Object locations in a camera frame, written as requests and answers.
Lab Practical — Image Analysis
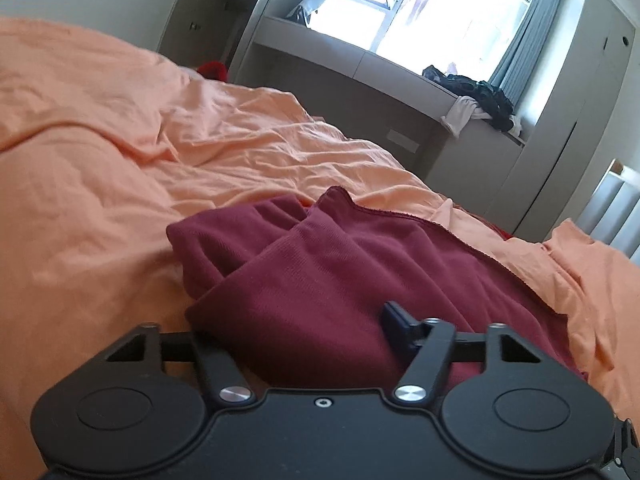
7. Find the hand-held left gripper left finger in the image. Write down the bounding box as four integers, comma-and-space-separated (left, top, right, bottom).
104, 324, 256, 406

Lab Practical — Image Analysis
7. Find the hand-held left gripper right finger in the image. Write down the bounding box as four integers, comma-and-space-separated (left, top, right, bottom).
382, 301, 547, 407

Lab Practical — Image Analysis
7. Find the maroon long-sleeve shirt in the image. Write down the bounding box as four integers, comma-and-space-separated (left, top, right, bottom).
166, 186, 587, 392

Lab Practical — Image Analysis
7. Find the dark clothes pile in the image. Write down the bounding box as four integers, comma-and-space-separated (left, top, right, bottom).
422, 64, 517, 133

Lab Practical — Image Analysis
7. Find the orange duvet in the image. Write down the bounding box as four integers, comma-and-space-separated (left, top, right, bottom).
0, 16, 640, 480

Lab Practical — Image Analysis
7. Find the white cloth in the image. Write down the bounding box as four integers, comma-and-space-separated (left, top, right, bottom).
441, 95, 493, 137

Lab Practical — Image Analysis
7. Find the grey padded headboard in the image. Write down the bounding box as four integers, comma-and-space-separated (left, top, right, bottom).
575, 159, 640, 252

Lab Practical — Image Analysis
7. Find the grey window bench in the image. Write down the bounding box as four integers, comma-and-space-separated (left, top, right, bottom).
227, 15, 528, 229

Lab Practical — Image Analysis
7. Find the tall closed grey wardrobe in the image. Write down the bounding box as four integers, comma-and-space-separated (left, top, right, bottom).
510, 0, 640, 242

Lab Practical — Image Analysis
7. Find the red fluffy object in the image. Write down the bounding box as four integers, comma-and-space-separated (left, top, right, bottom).
196, 60, 229, 81

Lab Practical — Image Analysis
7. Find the window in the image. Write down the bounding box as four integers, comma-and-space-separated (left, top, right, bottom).
300, 0, 592, 92

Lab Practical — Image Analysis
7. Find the open grey wardrobe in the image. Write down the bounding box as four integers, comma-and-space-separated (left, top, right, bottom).
160, 0, 287, 70

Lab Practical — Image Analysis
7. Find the white wall socket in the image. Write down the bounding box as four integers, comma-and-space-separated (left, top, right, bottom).
387, 130, 421, 154

